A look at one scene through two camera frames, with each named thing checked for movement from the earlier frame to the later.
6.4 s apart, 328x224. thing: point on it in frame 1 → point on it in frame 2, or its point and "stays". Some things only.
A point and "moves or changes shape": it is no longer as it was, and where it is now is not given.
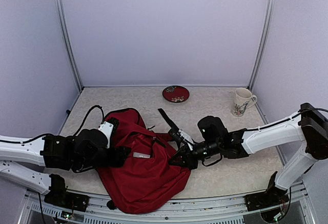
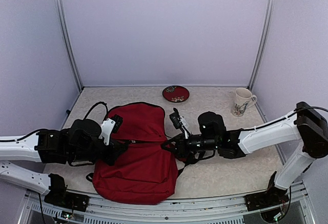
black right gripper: x=188 y=161 → x=181 y=149
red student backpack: x=147 y=181 moves or changes shape
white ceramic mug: x=243 y=99 stays
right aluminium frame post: x=271 y=1 stays
